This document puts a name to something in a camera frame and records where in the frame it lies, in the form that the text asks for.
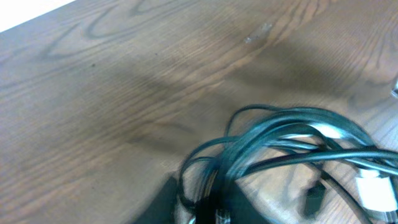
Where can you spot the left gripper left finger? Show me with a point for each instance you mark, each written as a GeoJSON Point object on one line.
{"type": "Point", "coordinates": [163, 207]}

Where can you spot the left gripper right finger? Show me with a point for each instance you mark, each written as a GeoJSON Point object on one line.
{"type": "Point", "coordinates": [232, 208]}

